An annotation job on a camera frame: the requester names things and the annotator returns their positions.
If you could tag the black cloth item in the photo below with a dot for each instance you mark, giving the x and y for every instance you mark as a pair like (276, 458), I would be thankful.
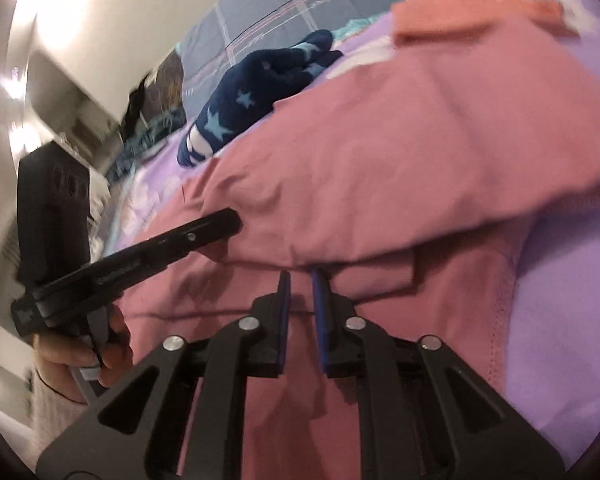
(136, 105)

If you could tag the white cabinet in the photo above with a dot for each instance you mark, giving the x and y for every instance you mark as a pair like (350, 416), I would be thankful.
(60, 95)

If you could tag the purple floral bedsheet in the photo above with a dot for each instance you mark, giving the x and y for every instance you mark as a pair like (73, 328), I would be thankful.
(570, 285)

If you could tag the brown patterned cushion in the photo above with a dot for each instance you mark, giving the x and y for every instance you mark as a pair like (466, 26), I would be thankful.
(167, 77)

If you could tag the coral folded cloth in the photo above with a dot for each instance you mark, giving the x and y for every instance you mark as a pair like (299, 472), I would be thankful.
(440, 17)

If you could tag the teal patterned cloth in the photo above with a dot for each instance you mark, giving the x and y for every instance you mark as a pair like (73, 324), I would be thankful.
(140, 147)

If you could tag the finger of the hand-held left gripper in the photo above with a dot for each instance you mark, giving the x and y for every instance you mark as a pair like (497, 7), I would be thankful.
(180, 240)

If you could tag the person's left hand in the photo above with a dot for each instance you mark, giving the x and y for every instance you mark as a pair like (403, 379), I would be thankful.
(67, 355)

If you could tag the grey plaid quilt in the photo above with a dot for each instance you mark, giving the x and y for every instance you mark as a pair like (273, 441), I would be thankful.
(260, 5)

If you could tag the navy star print garment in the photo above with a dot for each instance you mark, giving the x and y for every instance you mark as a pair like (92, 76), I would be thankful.
(230, 105)

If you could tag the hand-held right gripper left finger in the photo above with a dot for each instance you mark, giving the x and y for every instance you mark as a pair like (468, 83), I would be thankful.
(283, 312)

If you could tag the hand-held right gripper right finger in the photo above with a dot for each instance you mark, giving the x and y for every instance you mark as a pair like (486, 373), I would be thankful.
(320, 312)

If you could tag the pink garment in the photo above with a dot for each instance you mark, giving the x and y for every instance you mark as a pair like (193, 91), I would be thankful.
(380, 160)

